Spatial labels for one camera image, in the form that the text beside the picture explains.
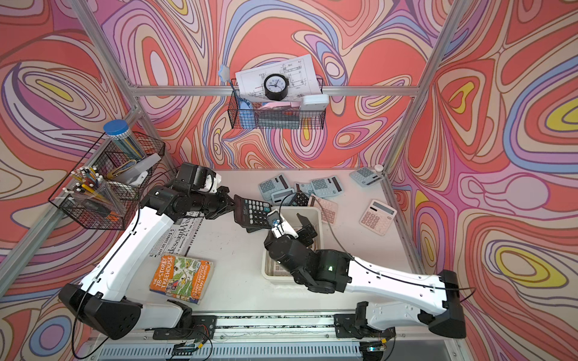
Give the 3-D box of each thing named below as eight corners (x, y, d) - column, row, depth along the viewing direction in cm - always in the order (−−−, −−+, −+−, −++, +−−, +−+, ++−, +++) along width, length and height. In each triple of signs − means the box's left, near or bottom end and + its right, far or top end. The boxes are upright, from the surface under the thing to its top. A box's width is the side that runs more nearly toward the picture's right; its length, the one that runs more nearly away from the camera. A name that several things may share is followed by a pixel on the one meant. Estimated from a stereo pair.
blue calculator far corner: (361, 188, 113) (362, 186, 112) (348, 175, 120) (349, 172, 118) (382, 179, 117) (383, 177, 116) (369, 167, 124) (370, 164, 122)
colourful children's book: (151, 294, 83) (142, 289, 77) (169, 260, 91) (162, 253, 86) (202, 304, 81) (196, 299, 75) (216, 268, 89) (211, 261, 84)
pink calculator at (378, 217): (358, 223, 101) (360, 219, 98) (370, 202, 109) (372, 198, 106) (385, 237, 97) (387, 233, 94) (395, 214, 104) (398, 210, 101)
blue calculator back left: (267, 201, 107) (266, 198, 106) (256, 188, 113) (255, 185, 111) (292, 187, 113) (292, 184, 111) (280, 175, 119) (280, 172, 117)
